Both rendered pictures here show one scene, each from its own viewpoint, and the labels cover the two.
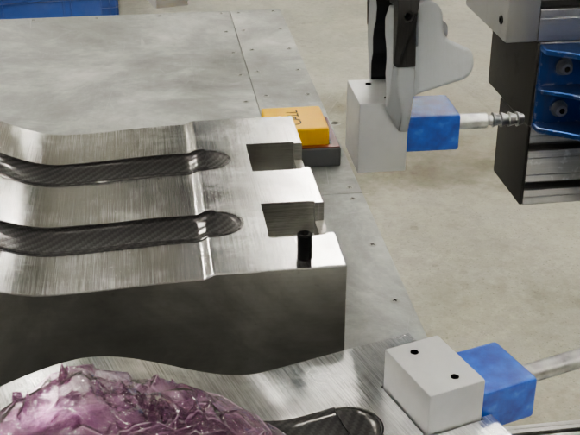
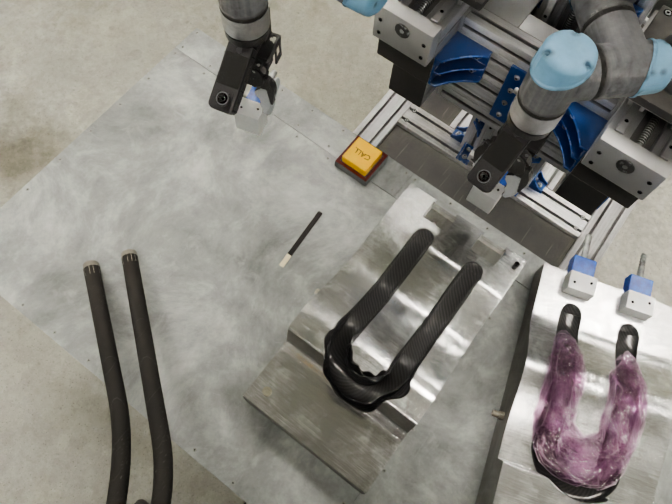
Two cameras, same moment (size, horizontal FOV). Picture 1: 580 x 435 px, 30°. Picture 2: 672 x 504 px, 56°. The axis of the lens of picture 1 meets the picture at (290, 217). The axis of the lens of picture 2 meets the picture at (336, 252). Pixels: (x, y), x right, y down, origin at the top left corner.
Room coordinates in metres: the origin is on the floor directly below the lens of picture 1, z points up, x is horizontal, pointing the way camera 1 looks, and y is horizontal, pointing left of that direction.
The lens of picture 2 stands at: (0.59, 0.53, 1.95)
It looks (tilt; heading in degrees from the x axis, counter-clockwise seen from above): 68 degrees down; 309
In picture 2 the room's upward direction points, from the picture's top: 7 degrees clockwise
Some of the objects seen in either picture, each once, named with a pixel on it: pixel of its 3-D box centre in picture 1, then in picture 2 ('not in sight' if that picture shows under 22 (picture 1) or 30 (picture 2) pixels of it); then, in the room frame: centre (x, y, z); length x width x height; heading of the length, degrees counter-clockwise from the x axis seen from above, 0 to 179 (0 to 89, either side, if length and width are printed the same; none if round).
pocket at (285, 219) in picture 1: (297, 242); (486, 252); (0.66, -0.01, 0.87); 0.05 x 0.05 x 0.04; 8
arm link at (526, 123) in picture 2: not in sight; (535, 107); (0.74, -0.09, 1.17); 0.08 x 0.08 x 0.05
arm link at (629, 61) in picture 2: not in sight; (621, 59); (0.69, -0.18, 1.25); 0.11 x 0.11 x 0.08; 52
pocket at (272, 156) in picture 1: (277, 177); (438, 219); (0.77, 0.01, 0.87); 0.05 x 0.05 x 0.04; 8
